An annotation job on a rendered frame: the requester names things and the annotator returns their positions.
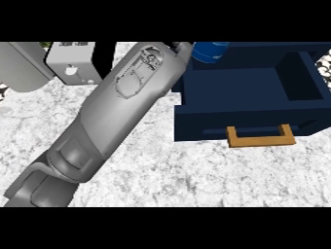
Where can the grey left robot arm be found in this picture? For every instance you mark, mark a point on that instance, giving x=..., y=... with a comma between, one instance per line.
x=119, y=107

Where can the navy blue open drawer cabinet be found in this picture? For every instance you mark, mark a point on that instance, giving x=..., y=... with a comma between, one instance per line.
x=230, y=86

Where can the navy blue drawer front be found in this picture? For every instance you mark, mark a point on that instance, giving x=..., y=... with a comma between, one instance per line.
x=264, y=118

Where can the blue can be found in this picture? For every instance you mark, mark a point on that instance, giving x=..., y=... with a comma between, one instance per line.
x=210, y=52

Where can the white box appliance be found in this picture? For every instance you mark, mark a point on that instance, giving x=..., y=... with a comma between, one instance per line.
x=72, y=61

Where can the green plant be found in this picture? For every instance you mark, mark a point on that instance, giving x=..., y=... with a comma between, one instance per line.
x=44, y=44

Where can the grey rounded appliance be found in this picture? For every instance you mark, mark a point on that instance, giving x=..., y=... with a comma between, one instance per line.
x=10, y=64

